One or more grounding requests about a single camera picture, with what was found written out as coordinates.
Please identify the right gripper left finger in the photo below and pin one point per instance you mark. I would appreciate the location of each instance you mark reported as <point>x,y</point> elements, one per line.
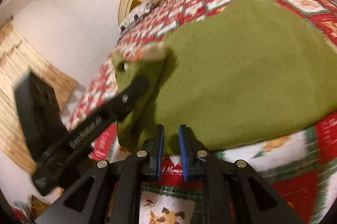
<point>109,193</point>

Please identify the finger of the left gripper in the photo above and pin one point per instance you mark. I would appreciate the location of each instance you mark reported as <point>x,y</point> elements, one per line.
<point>111,111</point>

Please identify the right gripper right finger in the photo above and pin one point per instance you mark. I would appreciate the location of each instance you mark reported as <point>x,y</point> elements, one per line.
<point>231,192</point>

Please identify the green orange striped sweater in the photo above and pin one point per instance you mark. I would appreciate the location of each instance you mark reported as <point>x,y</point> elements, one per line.
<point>254,72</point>

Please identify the red patchwork bear bedspread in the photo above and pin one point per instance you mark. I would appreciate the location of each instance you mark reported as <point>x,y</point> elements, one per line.
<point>301,167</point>

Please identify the white car print pillow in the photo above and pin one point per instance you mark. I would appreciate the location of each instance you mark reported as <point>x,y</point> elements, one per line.
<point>137,14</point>

